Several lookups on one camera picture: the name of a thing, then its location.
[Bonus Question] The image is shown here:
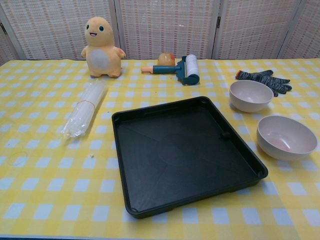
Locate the plain beige bowl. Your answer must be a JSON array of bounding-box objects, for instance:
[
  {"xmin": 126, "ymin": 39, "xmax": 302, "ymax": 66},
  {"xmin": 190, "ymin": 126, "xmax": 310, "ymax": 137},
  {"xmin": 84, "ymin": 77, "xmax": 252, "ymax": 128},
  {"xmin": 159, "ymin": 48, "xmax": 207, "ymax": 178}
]
[{"xmin": 229, "ymin": 79, "xmax": 275, "ymax": 113}]

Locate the beige bowl with pink residue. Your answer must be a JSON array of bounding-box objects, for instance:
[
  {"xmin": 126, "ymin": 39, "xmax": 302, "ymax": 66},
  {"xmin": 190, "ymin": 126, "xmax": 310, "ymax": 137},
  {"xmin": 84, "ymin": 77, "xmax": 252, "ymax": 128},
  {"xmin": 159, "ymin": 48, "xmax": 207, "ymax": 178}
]
[{"xmin": 256, "ymin": 115, "xmax": 318, "ymax": 161}]

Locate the black square plastic tray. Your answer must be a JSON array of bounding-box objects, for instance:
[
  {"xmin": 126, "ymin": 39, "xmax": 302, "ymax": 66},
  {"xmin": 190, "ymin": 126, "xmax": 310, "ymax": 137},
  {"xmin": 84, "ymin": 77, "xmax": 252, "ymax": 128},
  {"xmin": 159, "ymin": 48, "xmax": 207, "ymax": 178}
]
[{"xmin": 111, "ymin": 95, "xmax": 269, "ymax": 220}]

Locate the teal lint roller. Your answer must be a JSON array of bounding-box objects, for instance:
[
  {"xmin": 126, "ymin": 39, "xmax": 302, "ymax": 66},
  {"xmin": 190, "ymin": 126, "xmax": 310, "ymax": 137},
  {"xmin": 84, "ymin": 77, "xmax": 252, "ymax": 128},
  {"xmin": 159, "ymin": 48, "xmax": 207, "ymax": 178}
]
[{"xmin": 140, "ymin": 53, "xmax": 201, "ymax": 86}]

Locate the yellow red toy fruit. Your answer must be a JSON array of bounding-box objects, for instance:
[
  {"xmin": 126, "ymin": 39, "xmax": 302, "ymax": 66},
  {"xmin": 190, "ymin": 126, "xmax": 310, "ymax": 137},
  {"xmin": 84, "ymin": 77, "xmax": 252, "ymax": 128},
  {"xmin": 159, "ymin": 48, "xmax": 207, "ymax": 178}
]
[{"xmin": 157, "ymin": 51, "xmax": 177, "ymax": 66}]

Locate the clear bundle of straws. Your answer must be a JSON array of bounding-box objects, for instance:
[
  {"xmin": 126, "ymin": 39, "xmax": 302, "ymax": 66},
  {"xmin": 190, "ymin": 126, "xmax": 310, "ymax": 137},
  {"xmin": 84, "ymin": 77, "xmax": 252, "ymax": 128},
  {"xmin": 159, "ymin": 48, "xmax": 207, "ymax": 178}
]
[{"xmin": 61, "ymin": 81, "xmax": 109, "ymax": 141}]

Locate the woven folding screen panel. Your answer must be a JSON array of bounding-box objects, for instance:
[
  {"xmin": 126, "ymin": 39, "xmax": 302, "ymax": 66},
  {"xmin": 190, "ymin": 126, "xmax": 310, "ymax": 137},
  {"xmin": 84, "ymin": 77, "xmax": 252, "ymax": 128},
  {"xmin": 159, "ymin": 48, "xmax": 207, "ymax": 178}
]
[
  {"xmin": 0, "ymin": 23, "xmax": 19, "ymax": 65},
  {"xmin": 114, "ymin": 0, "xmax": 222, "ymax": 60},
  {"xmin": 277, "ymin": 0, "xmax": 320, "ymax": 60},
  {"xmin": 212, "ymin": 0, "xmax": 305, "ymax": 60},
  {"xmin": 0, "ymin": 0, "xmax": 120, "ymax": 61}
]

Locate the orange dinosaur plush toy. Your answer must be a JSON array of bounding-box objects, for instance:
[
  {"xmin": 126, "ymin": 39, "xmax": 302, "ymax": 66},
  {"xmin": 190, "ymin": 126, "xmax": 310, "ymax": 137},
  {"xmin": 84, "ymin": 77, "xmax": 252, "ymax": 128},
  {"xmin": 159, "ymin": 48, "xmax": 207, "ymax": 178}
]
[{"xmin": 80, "ymin": 16, "xmax": 127, "ymax": 78}]

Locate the grey striped work glove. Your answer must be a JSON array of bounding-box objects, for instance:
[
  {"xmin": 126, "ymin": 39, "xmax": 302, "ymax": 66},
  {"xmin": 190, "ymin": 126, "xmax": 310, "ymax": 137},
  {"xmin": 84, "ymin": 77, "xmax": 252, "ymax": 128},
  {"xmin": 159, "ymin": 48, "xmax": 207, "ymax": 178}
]
[{"xmin": 235, "ymin": 69, "xmax": 293, "ymax": 98}]

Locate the yellow checked tablecloth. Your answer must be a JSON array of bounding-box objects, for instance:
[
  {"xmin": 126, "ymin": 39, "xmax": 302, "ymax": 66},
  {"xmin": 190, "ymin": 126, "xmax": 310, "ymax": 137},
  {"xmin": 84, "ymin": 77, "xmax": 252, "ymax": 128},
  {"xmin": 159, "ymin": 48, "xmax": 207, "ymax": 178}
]
[{"xmin": 0, "ymin": 58, "xmax": 320, "ymax": 240}]

